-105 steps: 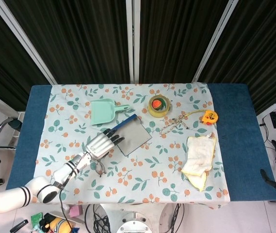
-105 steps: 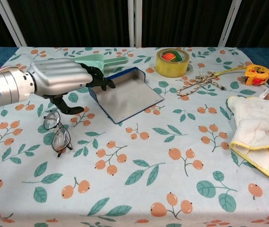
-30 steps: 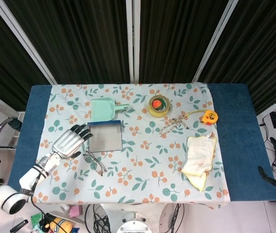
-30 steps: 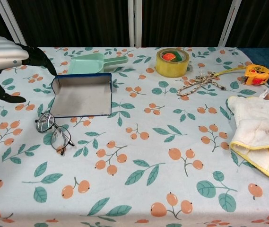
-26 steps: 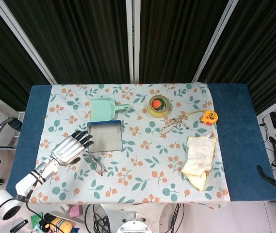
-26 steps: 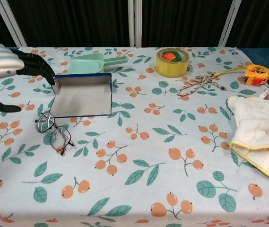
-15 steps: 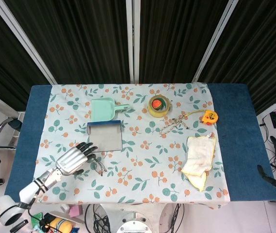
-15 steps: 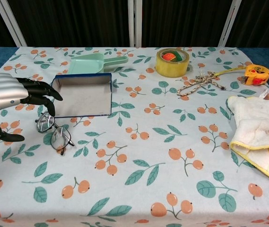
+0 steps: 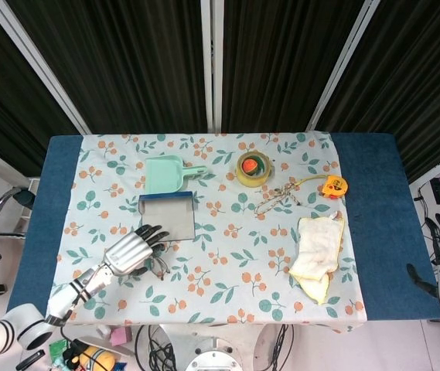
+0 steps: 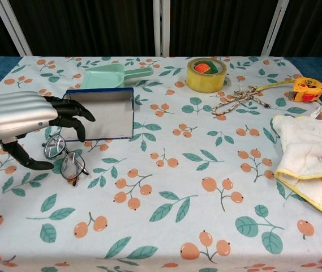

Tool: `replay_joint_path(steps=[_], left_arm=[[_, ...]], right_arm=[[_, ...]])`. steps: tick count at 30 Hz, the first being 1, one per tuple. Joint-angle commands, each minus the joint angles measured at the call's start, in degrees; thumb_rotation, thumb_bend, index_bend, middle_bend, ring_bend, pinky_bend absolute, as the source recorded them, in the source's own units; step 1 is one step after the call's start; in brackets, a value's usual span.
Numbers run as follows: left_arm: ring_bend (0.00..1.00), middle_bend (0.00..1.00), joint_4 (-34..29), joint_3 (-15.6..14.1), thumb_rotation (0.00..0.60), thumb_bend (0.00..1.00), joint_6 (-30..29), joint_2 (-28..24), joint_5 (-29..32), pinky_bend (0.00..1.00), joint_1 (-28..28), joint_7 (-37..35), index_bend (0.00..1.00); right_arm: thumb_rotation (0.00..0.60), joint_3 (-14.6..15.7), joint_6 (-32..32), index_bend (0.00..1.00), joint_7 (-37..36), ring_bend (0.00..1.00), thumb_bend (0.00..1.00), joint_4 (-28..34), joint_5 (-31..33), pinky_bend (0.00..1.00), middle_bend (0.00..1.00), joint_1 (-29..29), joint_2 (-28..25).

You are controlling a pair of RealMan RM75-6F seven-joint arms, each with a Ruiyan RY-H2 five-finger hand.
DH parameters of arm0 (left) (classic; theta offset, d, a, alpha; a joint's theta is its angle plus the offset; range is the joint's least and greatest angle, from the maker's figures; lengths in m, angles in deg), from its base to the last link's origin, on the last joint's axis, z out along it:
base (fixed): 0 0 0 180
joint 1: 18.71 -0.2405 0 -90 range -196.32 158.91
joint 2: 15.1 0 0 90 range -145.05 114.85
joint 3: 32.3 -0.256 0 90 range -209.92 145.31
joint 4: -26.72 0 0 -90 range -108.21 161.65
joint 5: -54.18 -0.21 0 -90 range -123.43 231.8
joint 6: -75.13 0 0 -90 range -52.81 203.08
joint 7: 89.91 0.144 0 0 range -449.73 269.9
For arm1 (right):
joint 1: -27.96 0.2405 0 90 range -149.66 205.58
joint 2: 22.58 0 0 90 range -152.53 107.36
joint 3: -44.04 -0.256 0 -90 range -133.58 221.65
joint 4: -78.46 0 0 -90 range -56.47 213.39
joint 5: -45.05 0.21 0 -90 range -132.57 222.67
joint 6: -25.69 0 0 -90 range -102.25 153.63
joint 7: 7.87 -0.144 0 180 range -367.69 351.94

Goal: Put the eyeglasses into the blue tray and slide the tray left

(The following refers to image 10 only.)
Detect silver black-fingered left robot hand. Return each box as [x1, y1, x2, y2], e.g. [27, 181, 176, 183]
[0, 91, 96, 171]

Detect black framed eyeglasses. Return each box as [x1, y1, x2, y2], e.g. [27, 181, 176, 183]
[41, 134, 90, 187]

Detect blue grey shallow box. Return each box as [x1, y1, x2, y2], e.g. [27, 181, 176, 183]
[62, 87, 135, 142]

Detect mint green plastic dustpan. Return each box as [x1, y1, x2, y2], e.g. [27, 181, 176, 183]
[80, 63, 154, 88]

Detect black curtain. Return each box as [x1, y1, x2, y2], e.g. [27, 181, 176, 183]
[0, 0, 322, 57]

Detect clear yellowish packing tape roll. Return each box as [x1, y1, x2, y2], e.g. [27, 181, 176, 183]
[186, 57, 227, 94]

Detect fruit and leaf print tablecloth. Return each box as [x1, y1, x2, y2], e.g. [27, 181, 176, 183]
[0, 56, 322, 272]

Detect yellow tape measure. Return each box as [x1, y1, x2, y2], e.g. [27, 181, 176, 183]
[258, 76, 322, 103]

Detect white cloth with yellow border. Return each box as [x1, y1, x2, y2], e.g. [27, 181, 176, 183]
[272, 107, 322, 224]

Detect white metal frame post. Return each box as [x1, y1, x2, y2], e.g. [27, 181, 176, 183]
[152, 0, 170, 57]
[0, 0, 33, 57]
[261, 0, 290, 57]

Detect braided beige rope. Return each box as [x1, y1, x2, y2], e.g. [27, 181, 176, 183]
[211, 86, 272, 116]

